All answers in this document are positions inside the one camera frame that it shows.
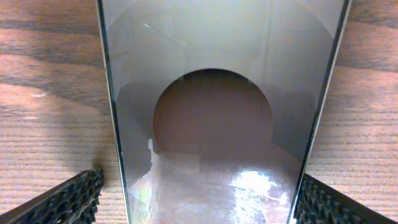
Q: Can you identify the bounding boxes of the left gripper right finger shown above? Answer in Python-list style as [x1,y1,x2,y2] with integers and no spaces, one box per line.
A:
[294,174,397,224]

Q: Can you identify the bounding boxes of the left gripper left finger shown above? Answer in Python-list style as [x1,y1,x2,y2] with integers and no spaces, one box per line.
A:
[1,169,104,224]

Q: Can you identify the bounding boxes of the Galaxy S25 Ultra smartphone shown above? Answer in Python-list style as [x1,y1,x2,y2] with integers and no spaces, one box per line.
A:
[96,0,350,223]

